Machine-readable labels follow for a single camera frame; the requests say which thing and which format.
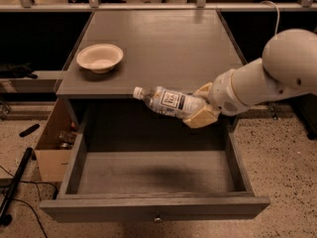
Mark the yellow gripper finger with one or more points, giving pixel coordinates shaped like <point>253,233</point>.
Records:
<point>203,91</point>
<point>203,117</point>

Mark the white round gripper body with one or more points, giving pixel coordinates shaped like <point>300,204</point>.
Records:
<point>222,94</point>

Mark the clear plastic water bottle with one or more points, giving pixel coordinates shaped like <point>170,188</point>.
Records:
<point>169,102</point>

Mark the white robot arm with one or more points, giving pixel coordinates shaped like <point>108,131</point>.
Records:
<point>286,69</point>

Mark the grey open drawer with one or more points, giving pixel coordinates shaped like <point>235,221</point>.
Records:
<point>193,174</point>

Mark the grey wooden cabinet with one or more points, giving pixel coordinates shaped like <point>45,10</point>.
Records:
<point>177,49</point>

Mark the white paper bowl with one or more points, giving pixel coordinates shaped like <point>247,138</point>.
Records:
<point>99,58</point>

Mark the cans inside cardboard box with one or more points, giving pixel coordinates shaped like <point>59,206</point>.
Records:
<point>67,137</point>

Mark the brown cardboard box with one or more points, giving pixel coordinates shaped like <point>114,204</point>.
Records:
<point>52,160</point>

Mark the small black floor object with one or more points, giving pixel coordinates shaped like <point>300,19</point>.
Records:
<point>29,131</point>

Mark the black bag on ledge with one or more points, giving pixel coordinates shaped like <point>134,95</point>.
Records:
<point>17,70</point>

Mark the black pole on floor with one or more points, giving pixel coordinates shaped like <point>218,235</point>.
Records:
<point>5,217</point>

